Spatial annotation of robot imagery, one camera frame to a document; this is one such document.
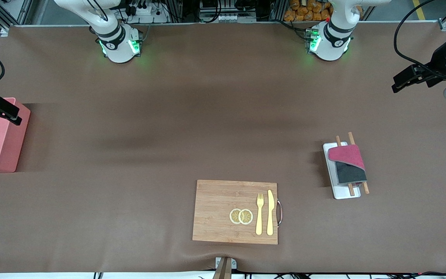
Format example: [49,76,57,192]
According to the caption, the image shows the red and grey cloth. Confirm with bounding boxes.
[327,145,367,185]

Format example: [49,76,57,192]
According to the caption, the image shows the white rectangular tray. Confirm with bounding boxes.
[323,142,362,200]

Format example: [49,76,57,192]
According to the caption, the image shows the orange packaged snacks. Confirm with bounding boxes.
[284,0,333,22]

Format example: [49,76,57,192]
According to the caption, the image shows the white power strip with plugs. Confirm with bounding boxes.
[124,0,170,24]

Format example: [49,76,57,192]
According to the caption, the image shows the yellow knife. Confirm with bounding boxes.
[266,189,275,236]

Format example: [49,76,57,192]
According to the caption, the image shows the long white socket strip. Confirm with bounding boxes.
[201,13,257,23]

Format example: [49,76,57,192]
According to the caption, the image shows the yellow fork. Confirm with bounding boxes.
[256,193,264,236]

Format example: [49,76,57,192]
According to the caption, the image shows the bamboo cutting board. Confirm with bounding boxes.
[192,179,283,245]

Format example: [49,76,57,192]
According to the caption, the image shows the metal clamp with brown bar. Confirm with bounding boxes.
[212,257,237,279]

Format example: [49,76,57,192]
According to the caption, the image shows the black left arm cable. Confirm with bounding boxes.
[393,0,446,80]

